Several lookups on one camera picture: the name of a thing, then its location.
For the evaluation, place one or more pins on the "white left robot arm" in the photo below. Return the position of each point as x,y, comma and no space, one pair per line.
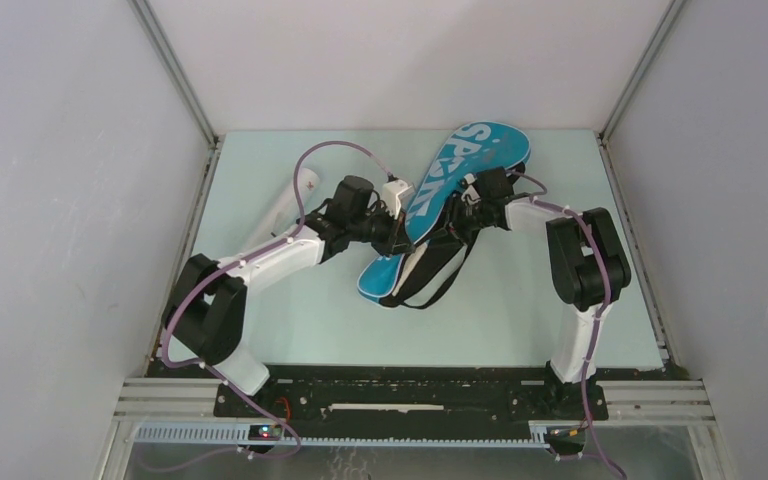
205,313

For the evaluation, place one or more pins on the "aluminium frame post right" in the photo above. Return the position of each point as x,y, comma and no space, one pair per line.
651,51

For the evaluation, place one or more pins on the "grey cable duct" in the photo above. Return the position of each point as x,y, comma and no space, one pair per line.
239,434

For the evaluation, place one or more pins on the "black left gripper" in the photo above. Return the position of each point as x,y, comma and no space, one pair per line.
396,241

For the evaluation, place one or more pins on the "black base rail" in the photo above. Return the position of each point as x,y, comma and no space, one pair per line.
443,403

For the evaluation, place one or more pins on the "aluminium frame post left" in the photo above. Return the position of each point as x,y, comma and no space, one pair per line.
150,22

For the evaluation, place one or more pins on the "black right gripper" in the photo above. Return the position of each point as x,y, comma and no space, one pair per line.
454,216

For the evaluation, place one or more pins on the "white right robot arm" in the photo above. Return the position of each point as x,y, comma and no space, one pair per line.
588,264

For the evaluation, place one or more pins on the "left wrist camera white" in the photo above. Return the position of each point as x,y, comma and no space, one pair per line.
395,194

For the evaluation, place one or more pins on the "blue racket bag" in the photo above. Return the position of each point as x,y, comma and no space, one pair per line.
419,279

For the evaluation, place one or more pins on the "aluminium frame post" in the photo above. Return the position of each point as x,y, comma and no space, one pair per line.
651,51
150,22

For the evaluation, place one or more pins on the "white shuttlecock tube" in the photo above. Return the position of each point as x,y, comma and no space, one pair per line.
284,211

